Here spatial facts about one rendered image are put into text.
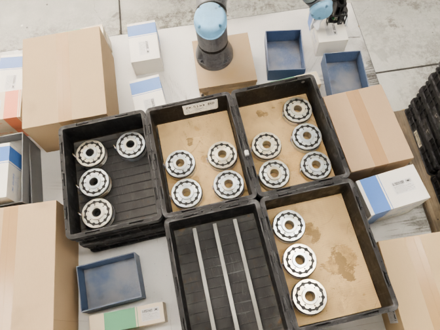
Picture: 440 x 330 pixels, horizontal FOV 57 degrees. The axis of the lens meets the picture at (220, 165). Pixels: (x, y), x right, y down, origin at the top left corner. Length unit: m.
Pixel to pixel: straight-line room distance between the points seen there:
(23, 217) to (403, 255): 1.19
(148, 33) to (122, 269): 0.96
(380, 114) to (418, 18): 1.62
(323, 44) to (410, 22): 1.35
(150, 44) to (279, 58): 0.54
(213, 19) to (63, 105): 0.62
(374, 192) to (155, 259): 0.77
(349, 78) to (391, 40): 1.16
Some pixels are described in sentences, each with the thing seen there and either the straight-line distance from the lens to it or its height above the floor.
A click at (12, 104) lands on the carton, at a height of 0.85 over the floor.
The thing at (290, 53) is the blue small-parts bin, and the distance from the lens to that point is 1.83.
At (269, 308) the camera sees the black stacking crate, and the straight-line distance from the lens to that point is 1.31.
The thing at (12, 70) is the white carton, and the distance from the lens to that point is 1.90.
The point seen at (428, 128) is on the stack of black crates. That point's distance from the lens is 2.26.
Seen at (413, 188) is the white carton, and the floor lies 0.88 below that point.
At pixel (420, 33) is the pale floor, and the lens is 3.02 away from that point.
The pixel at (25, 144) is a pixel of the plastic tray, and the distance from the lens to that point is 1.65.
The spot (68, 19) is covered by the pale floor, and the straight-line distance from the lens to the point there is 3.12.
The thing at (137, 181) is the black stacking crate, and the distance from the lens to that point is 1.44.
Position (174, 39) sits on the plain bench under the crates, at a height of 0.70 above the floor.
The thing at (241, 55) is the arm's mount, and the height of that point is 0.78.
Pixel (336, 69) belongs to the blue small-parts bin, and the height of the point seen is 0.70.
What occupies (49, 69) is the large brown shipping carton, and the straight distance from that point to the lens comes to 1.69.
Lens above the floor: 2.14
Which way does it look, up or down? 67 degrees down
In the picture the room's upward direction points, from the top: 7 degrees counter-clockwise
